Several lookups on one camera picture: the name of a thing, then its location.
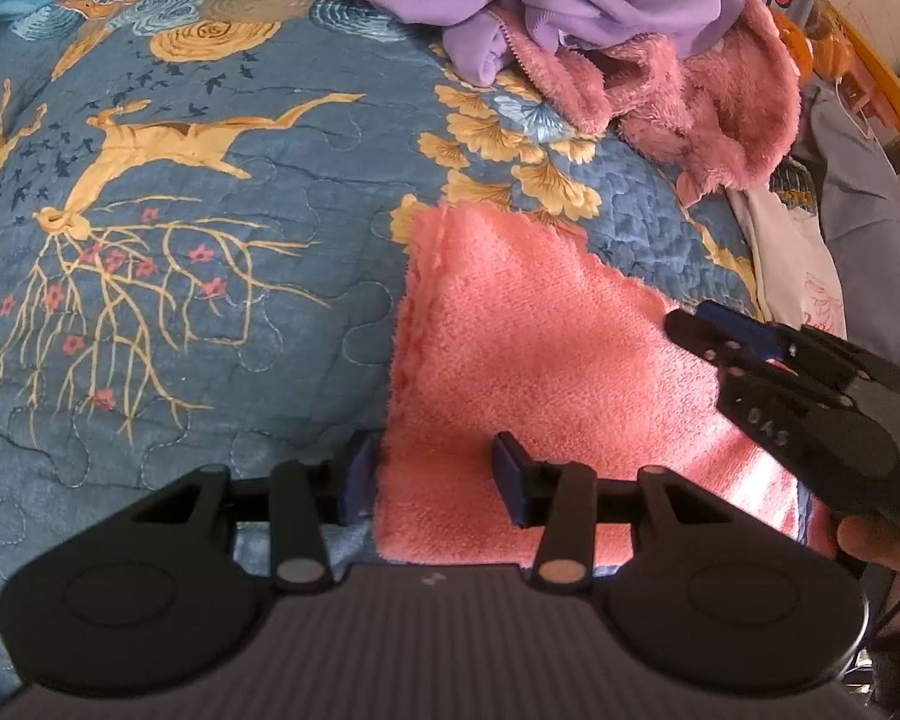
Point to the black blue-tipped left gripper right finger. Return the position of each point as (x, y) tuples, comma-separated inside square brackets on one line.
[(727, 337)]

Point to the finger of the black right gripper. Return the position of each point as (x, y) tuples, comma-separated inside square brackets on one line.
[(691, 586)]

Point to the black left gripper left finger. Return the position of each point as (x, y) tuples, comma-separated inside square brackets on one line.
[(182, 580)]

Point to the pink fleece towel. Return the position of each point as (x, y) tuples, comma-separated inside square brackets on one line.
[(508, 326)]

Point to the person's right hand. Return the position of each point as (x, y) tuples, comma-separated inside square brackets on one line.
[(872, 539)]

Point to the white folded cloth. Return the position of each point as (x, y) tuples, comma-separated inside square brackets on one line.
[(796, 279)]

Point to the grey-blue bed sheet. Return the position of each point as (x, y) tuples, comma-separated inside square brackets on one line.
[(859, 197)]

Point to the dusty pink fleece garment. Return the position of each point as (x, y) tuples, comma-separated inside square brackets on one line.
[(725, 117)]

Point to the blue patterned quilt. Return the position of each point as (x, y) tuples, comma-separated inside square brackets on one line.
[(203, 211)]

